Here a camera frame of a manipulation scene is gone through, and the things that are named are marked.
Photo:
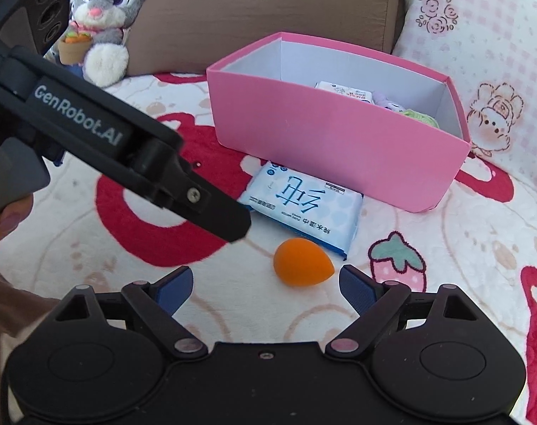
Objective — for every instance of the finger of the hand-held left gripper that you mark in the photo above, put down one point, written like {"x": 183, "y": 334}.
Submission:
{"x": 211, "y": 210}

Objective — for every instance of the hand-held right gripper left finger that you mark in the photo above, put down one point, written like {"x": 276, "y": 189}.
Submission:
{"x": 176, "y": 290}

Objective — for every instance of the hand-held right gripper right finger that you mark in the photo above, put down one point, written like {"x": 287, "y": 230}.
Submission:
{"x": 356, "y": 291}

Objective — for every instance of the orange makeup sponge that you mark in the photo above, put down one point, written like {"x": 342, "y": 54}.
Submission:
{"x": 297, "y": 263}

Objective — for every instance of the blue white wipes pack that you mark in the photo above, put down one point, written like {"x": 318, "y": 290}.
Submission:
{"x": 304, "y": 203}

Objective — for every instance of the pink cardboard box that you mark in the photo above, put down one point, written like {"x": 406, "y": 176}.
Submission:
{"x": 330, "y": 141}

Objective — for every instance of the small white wet wipes pack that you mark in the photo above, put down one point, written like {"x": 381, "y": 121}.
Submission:
{"x": 343, "y": 90}

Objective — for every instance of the green yarn ball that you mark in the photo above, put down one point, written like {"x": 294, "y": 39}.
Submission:
{"x": 421, "y": 117}

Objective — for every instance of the purple plush toy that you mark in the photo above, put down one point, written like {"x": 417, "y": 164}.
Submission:
{"x": 388, "y": 102}

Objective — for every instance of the person's left forearm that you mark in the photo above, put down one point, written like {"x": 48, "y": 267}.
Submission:
{"x": 11, "y": 310}

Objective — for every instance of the person's left hand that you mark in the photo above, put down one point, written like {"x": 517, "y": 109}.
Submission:
{"x": 9, "y": 223}

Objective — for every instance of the bear printed blanket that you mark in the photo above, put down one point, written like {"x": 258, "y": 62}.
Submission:
{"x": 428, "y": 252}

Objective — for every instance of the grey bunny plush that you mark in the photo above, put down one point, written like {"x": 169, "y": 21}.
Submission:
{"x": 107, "y": 17}

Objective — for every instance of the brown pillow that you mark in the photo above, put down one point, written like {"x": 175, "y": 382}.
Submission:
{"x": 233, "y": 13}

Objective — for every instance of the pink checked pillow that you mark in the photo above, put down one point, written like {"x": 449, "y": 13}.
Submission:
{"x": 494, "y": 31}

